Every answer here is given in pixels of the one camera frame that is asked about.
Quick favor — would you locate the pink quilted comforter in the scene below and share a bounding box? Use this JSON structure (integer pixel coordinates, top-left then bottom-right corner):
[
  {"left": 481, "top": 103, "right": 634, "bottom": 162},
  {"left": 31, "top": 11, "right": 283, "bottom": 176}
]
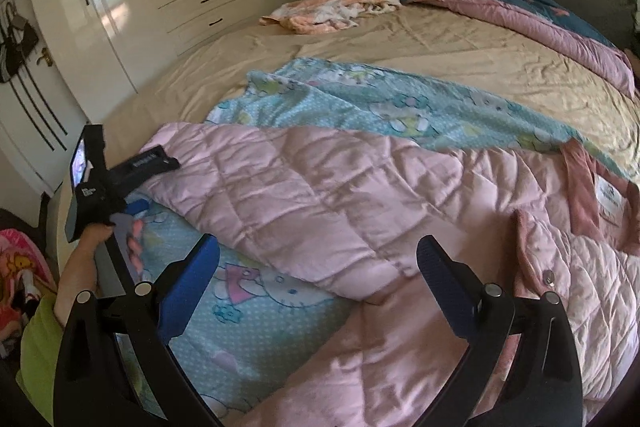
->
[{"left": 132, "top": 122, "right": 640, "bottom": 427}]

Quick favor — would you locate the white door with black lines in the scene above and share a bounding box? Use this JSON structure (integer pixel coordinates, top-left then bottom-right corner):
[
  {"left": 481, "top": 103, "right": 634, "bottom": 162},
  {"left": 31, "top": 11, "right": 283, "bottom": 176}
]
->
[{"left": 0, "top": 0, "right": 90, "bottom": 212}]

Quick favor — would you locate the person's left hand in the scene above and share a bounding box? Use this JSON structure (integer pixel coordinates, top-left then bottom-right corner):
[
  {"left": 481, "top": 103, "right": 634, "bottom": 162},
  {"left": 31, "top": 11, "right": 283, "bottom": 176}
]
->
[{"left": 54, "top": 224, "right": 115, "bottom": 329}]

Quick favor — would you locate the bed with beige sheet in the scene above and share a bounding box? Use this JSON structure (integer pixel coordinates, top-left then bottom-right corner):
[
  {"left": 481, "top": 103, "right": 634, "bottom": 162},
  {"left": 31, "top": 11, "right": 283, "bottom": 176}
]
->
[{"left": 55, "top": 0, "right": 640, "bottom": 258}]

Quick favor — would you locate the colourful cartoon blanket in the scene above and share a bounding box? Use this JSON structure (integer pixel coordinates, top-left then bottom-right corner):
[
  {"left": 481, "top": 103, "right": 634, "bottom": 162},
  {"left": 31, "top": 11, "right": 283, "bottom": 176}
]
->
[{"left": 0, "top": 229, "right": 57, "bottom": 348}]

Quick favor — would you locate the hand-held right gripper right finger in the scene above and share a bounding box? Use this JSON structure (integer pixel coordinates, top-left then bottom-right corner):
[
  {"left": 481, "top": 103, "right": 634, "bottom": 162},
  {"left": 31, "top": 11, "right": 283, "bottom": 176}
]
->
[{"left": 416, "top": 234, "right": 586, "bottom": 427}]

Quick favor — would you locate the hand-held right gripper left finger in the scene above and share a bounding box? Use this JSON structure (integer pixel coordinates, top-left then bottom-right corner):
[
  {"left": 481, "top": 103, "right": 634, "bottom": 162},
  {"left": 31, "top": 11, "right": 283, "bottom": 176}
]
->
[{"left": 52, "top": 233, "right": 223, "bottom": 427}]

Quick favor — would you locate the pink and white garment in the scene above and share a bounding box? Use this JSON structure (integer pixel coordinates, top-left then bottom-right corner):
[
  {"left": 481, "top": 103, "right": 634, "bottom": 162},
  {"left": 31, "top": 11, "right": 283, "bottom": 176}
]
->
[{"left": 259, "top": 0, "right": 402, "bottom": 34}]

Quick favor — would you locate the cartoon print blue bedsheet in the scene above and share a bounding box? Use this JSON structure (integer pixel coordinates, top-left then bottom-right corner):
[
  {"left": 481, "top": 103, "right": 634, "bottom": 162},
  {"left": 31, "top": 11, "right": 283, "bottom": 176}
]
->
[{"left": 112, "top": 57, "right": 640, "bottom": 415}]

